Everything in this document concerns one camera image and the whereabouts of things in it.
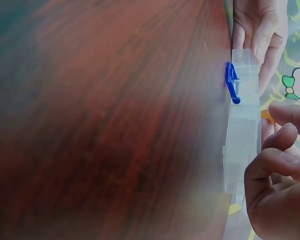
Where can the person's right hand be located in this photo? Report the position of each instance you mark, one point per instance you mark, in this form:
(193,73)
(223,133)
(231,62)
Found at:
(277,210)

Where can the person's left hand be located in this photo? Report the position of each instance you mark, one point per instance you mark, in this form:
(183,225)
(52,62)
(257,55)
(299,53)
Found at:
(267,20)

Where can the person's right fingers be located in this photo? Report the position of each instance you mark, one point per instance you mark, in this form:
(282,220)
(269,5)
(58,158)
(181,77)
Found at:
(260,167)

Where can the person's left fingers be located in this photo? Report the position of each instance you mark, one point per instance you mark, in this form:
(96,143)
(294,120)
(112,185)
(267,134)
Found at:
(272,60)

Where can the person's left thumb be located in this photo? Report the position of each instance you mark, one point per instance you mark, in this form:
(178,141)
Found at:
(263,37)

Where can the person's right thumb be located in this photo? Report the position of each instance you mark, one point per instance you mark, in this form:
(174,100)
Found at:
(292,116)

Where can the clear plastic box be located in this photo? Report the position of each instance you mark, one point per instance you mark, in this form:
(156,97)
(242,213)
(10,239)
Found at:
(240,140)

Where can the blue plastic clip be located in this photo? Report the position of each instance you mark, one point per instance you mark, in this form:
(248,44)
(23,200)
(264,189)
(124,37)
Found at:
(230,80)

